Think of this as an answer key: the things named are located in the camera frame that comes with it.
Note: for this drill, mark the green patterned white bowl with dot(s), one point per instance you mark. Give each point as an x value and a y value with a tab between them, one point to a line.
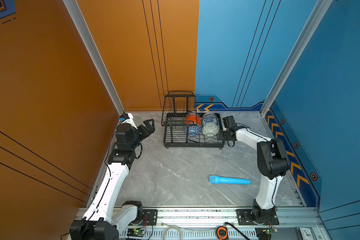
210	129

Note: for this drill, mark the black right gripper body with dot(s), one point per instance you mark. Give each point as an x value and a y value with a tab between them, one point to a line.
224	135

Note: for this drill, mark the green circuit board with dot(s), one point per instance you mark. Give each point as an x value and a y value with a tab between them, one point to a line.
270	231
137	234

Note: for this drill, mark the green circuit board left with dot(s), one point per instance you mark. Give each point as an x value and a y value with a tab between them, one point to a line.
137	234

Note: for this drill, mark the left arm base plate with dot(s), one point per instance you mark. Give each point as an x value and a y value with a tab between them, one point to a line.
145	216

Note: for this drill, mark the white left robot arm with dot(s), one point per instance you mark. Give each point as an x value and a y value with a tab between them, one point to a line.
99	222

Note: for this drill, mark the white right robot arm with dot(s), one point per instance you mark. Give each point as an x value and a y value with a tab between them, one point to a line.
272	162

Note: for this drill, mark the green circuit board right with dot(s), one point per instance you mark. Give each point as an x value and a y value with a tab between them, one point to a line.
270	231

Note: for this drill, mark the orange plastic bowl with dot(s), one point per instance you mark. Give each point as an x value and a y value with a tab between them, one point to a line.
193	119

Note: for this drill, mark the blue floral white bowl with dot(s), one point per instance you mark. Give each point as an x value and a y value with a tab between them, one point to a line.
210	118

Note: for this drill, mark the black metal dish rack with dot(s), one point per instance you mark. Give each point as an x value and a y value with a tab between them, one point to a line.
178	104

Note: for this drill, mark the light blue plastic cylinder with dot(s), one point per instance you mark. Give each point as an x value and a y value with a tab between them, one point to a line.
213	179

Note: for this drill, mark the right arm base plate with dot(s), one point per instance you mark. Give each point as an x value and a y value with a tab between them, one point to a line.
243	216

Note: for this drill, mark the white analog clock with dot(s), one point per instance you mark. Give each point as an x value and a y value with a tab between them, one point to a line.
305	234

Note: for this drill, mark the blue geometric patterned bowl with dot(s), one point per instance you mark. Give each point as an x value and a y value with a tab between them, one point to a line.
193	130

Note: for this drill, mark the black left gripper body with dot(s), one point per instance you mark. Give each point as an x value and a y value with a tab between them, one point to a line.
140	134

